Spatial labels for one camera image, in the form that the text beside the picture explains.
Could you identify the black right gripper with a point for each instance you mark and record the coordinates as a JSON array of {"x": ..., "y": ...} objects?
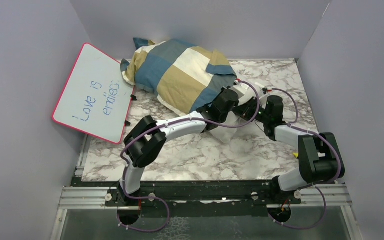
[{"x": 245, "y": 109}]

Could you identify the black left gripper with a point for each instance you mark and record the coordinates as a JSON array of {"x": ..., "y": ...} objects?
[{"x": 223, "y": 89}]

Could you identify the white pillow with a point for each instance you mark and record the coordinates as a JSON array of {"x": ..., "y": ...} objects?
[{"x": 225, "y": 134}]

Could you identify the blue beige checked pillowcase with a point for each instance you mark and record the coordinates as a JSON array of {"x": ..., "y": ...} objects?
[{"x": 182, "y": 75}]

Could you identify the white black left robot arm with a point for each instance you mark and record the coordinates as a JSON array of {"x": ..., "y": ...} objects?
[{"x": 145, "y": 142}]

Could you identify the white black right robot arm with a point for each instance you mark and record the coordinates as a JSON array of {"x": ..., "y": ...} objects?
[{"x": 319, "y": 158}]

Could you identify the black whiteboard clip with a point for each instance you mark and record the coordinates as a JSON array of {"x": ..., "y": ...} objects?
[{"x": 133, "y": 97}]

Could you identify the pink framed whiteboard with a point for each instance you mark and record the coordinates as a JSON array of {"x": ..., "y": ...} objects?
[{"x": 95, "y": 99}]

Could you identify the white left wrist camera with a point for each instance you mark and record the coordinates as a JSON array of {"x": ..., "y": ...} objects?
[{"x": 244, "y": 91}]

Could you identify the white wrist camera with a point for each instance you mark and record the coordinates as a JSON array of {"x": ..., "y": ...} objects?
[
  {"x": 263, "y": 92},
  {"x": 244, "y": 91}
]

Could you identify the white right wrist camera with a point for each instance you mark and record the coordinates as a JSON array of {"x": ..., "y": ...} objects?
[{"x": 263, "y": 92}]

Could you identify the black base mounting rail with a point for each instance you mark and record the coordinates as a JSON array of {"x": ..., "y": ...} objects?
[{"x": 187, "y": 199}]

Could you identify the aluminium frame rail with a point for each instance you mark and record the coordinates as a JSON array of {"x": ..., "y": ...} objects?
[{"x": 324, "y": 214}]

